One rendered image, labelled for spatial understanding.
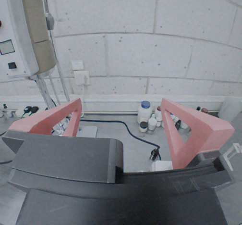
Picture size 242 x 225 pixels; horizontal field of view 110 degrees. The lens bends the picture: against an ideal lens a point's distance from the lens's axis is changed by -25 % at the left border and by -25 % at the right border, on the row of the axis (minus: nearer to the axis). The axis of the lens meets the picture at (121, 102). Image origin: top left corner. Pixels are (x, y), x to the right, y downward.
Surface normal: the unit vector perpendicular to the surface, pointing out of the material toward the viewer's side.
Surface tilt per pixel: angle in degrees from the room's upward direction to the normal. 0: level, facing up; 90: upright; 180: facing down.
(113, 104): 90
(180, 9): 90
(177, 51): 90
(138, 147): 0
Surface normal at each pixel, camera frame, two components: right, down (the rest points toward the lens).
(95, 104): 0.00, 0.60
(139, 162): 0.00, -0.80
